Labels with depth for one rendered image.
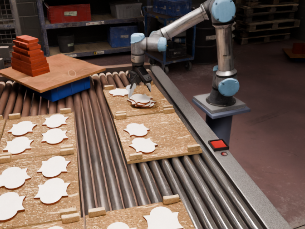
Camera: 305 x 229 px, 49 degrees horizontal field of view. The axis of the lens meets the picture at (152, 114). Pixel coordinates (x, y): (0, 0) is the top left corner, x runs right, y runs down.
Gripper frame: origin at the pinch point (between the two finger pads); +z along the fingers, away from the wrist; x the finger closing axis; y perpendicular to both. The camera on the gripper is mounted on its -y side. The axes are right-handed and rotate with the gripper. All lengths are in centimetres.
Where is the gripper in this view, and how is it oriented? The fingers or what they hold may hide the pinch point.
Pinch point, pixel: (140, 95)
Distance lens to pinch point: 193.5
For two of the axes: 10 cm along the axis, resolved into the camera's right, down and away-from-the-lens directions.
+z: 0.0, 8.9, 4.6
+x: -8.1, 2.7, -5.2
